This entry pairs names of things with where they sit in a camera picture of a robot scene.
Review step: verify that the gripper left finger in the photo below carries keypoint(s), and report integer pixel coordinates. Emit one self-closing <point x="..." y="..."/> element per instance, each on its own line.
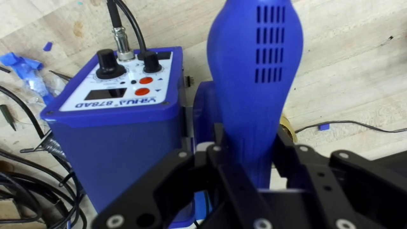
<point x="178" y="178"/>

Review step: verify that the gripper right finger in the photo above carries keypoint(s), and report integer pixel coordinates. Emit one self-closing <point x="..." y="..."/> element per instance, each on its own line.
<point x="346" y="187"/>

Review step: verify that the small blue tape piece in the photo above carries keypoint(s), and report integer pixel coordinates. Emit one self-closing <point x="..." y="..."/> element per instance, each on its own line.
<point x="324" y="127"/>
<point x="47" y="46"/>

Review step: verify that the blue soldering station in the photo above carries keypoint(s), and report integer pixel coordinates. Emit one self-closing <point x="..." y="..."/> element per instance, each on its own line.
<point x="117" y="140"/>

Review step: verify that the yellow tape roll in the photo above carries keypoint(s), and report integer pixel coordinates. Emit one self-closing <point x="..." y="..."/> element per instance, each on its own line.
<point x="287" y="128"/>

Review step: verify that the small black station knob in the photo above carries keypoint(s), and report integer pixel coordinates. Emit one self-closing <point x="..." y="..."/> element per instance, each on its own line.
<point x="151" y="62"/>

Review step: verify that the metal spring iron stand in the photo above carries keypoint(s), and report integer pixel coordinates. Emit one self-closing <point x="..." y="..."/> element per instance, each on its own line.
<point x="52" y="147"/>

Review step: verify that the large black station knob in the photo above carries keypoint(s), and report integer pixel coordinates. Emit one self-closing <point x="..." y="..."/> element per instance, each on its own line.
<point x="108" y="65"/>

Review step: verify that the black tweezers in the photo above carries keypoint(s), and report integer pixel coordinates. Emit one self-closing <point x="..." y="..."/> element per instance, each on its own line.
<point x="61" y="75"/>

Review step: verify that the clear plastic bag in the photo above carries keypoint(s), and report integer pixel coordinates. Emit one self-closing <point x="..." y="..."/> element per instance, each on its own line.
<point x="39" y="87"/>

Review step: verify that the dark green pointed tool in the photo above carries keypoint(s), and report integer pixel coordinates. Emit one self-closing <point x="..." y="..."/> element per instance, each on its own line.
<point x="7" y="116"/>

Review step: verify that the crumpled blue tape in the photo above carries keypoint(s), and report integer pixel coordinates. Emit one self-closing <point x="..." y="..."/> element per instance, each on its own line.
<point x="22" y="65"/>

